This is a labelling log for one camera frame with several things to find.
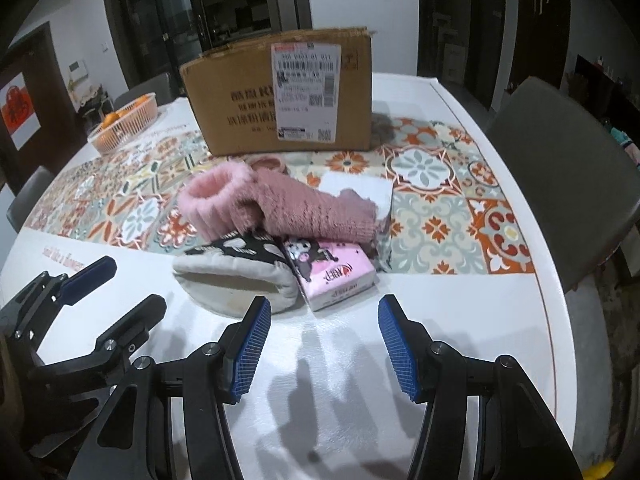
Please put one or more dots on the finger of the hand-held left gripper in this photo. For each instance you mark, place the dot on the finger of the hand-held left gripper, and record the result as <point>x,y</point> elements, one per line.
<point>132,325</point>
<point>90,277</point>

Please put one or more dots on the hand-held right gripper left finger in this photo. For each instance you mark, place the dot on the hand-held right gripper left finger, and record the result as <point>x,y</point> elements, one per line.
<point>252,355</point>

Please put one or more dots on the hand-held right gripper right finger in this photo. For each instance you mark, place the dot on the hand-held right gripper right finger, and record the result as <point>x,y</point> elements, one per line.
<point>397,355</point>

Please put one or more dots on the mushroom print white mitt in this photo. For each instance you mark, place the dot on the mushroom print white mitt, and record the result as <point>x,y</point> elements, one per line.
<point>235,272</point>

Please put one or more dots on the pink cartoon tissue packet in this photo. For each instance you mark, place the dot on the pink cartoon tissue packet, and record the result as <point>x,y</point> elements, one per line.
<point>335,275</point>

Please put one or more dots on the pink fuzzy knit sock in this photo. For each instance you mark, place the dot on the pink fuzzy knit sock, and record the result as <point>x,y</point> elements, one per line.
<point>300,210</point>

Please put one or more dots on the white towel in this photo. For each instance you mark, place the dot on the white towel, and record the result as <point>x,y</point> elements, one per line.
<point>360,187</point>

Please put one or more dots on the brown cardboard box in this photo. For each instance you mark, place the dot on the brown cardboard box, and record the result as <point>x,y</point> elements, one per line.
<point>235,110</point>

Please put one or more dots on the grey dining chair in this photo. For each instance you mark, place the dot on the grey dining chair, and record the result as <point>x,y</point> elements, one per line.
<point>550,170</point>
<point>30,200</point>
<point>150,85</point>

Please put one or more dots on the patterned tile print table mat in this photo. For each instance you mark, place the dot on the patterned tile print table mat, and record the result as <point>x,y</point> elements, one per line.
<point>430,210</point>

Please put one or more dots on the white basket of oranges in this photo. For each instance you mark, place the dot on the white basket of oranges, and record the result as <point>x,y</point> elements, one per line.
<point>127,130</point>

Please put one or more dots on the orange fruit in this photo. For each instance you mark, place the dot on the orange fruit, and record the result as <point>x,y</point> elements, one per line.
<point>142,96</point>
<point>111,119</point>

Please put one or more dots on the cluttered small rack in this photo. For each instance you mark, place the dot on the cluttered small rack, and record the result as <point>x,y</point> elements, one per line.
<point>92,100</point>

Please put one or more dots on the red and white door poster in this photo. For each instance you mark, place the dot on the red and white door poster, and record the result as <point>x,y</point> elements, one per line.
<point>17,110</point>

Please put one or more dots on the dark wooden door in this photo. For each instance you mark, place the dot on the dark wooden door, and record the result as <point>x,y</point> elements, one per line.
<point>47,85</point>

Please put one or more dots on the glass sliding door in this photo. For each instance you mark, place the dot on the glass sliding door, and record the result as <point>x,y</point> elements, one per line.
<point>145,25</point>

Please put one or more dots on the white box in hallway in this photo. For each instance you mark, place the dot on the white box in hallway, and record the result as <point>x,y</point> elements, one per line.
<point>453,60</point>

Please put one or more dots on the dark television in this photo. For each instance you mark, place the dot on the dark television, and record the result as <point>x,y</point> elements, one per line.
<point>600,85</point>

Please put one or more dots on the dark tall double door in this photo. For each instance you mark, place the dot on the dark tall double door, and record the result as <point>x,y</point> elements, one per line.
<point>545,20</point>

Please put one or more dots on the white wall intercom panel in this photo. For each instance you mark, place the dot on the white wall intercom panel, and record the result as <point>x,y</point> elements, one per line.
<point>77,71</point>

